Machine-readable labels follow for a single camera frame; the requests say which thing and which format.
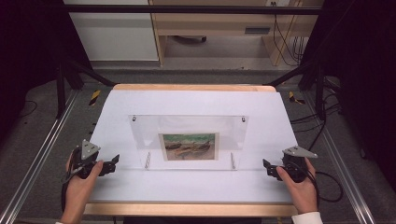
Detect yellow black tape marker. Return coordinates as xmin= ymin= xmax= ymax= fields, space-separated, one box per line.
xmin=89 ymin=89 xmax=103 ymax=107
xmin=288 ymin=90 xmax=306 ymax=105

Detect landscape painting photo print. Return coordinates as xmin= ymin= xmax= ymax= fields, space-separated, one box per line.
xmin=158 ymin=132 xmax=220 ymax=162

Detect grey desk label plate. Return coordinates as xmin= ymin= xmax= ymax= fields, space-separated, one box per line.
xmin=244 ymin=26 xmax=272 ymax=35

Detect black floor cables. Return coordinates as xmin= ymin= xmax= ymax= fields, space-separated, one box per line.
xmin=290 ymin=77 xmax=344 ymax=153

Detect right hand-held gripper black cable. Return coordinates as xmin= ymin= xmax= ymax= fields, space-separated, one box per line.
xmin=306 ymin=169 xmax=345 ymax=203

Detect light wooden desk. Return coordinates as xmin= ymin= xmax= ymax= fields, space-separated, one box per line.
xmin=148 ymin=0 xmax=325 ymax=67

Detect aluminium floor rail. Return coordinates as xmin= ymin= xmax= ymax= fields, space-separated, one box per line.
xmin=303 ymin=91 xmax=376 ymax=224
xmin=0 ymin=89 xmax=79 ymax=224

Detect wooden table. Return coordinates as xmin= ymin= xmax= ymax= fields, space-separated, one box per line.
xmin=82 ymin=83 xmax=299 ymax=218

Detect hanging black desk cables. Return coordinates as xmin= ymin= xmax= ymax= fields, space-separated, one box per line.
xmin=271 ymin=1 xmax=306 ymax=67

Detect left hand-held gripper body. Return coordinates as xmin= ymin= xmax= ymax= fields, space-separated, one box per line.
xmin=63 ymin=138 xmax=109 ymax=185

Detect thin black floor cable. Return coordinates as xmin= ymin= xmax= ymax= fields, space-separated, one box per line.
xmin=18 ymin=99 xmax=38 ymax=119

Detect black curtain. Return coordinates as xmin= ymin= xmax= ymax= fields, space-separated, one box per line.
xmin=298 ymin=0 xmax=396 ymax=190
xmin=0 ymin=0 xmax=92 ymax=143

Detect white cabinet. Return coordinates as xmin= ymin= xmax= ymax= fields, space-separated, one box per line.
xmin=61 ymin=0 xmax=160 ymax=63

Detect person's left hand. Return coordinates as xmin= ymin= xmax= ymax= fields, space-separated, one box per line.
xmin=60 ymin=153 xmax=105 ymax=224

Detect black horizontal frame bar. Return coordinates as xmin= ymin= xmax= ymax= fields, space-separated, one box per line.
xmin=61 ymin=4 xmax=323 ymax=16

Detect black metal stand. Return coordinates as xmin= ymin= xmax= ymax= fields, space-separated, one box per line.
xmin=55 ymin=59 xmax=117 ymax=119
xmin=263 ymin=61 xmax=329 ymax=121

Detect left hand-held gripper black cable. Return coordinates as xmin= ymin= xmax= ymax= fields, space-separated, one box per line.
xmin=60 ymin=148 xmax=78 ymax=213

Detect dark object under desk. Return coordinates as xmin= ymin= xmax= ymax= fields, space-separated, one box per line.
xmin=172 ymin=35 xmax=207 ymax=45

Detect clear acrylic photo frame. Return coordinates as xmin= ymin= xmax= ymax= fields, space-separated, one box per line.
xmin=127 ymin=114 xmax=249 ymax=172

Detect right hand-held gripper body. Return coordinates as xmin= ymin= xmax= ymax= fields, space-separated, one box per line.
xmin=276 ymin=145 xmax=318 ymax=184

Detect person's right hand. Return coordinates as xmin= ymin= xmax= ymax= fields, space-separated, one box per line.
xmin=276 ymin=156 xmax=319 ymax=216

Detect hand-held gripper black cable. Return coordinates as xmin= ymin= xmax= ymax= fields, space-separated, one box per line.
xmin=306 ymin=169 xmax=345 ymax=203
xmin=60 ymin=148 xmax=78 ymax=213

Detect white table cover board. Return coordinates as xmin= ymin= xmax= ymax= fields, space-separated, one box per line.
xmin=87 ymin=90 xmax=300 ymax=205

